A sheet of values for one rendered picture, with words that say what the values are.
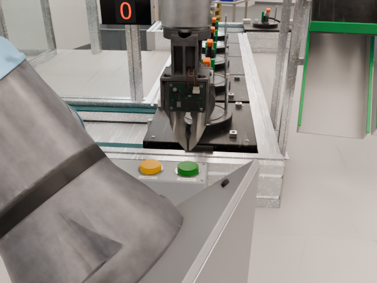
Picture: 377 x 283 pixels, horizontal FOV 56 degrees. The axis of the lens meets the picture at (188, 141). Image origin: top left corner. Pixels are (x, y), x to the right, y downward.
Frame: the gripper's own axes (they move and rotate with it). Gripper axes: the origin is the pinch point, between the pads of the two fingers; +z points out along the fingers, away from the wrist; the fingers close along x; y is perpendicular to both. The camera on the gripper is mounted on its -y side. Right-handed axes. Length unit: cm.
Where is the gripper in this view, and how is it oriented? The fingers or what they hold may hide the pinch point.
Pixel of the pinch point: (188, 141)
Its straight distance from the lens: 63.9
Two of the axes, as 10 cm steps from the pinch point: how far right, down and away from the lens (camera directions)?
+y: -0.9, 4.6, -8.9
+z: 0.0, 8.9, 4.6
